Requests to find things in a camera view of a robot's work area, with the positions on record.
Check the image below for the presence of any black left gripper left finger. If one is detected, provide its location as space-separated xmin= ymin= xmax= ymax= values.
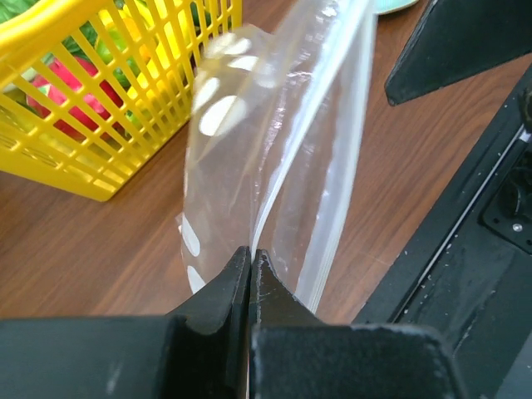
xmin=1 ymin=247 xmax=251 ymax=398

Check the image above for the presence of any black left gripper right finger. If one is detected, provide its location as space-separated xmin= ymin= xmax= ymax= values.
xmin=249 ymin=250 xmax=467 ymax=398

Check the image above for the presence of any dotted clear zip bag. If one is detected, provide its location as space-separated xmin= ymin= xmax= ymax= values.
xmin=179 ymin=1 xmax=377 ymax=311

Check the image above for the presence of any red toy dragon fruit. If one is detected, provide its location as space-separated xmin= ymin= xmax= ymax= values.
xmin=25 ymin=57 xmax=126 ymax=142

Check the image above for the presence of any green toy lettuce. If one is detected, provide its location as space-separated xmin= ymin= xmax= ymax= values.
xmin=0 ymin=0 xmax=38 ymax=23

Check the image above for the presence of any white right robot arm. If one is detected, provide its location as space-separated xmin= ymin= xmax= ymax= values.
xmin=385 ymin=0 xmax=531 ymax=106

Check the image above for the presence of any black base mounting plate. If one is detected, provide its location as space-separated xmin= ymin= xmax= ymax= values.
xmin=355 ymin=72 xmax=531 ymax=398

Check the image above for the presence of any yellow plastic basket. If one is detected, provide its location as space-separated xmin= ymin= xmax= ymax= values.
xmin=1 ymin=0 xmax=243 ymax=201

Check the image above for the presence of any mint green saucer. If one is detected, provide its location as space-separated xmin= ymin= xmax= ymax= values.
xmin=375 ymin=0 xmax=418 ymax=16

